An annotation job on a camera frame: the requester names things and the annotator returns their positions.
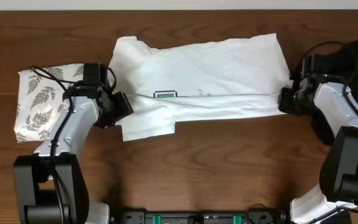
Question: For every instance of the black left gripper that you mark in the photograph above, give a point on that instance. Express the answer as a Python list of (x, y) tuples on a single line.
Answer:
[(125, 108)]

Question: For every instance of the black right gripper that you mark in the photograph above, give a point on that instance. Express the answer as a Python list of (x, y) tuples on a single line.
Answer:
[(284, 106)]

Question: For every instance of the white printed t-shirt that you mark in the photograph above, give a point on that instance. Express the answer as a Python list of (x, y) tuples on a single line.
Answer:
[(230, 79)]

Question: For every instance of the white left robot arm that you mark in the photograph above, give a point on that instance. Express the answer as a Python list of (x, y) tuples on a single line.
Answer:
[(50, 187)]

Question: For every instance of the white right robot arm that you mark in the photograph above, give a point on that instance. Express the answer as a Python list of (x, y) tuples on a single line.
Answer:
[(337, 190)]

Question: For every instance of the fern-print fabric bag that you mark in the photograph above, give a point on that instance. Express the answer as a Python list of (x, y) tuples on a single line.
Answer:
[(38, 107)]

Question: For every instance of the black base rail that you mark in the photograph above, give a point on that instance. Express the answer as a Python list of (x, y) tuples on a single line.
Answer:
[(256, 214)]

